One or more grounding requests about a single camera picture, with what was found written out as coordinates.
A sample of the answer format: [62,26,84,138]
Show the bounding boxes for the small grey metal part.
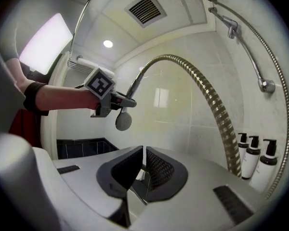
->
[115,77,145,131]

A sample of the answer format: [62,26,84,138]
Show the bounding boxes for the ceiling vent grille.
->
[124,0,168,28]

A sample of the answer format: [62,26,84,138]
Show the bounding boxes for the chrome shower slide rail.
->
[208,6,276,93]

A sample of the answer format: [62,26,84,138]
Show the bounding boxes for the shower hose holder bracket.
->
[222,15,239,39]

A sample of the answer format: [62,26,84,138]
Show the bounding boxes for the curved shower curtain rod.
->
[69,0,104,55]

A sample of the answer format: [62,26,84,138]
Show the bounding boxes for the towel rack with towels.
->
[67,55,115,78]

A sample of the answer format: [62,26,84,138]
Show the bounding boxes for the bright rectangular light panel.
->
[18,13,74,76]

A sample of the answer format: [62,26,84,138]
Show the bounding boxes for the person's left forearm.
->
[4,58,99,113]

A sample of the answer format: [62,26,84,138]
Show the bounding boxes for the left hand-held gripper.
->
[83,67,138,118]

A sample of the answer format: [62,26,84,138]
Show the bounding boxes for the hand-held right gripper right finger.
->
[145,146,189,203]

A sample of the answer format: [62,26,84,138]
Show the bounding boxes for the black elastic armband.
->
[23,82,50,116]

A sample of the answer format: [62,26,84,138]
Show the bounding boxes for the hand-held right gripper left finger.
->
[96,145,144,198]

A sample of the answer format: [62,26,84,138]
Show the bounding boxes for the white shower curtain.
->
[39,53,70,161]

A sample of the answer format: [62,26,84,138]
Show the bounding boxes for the metal shower hose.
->
[125,0,289,201]

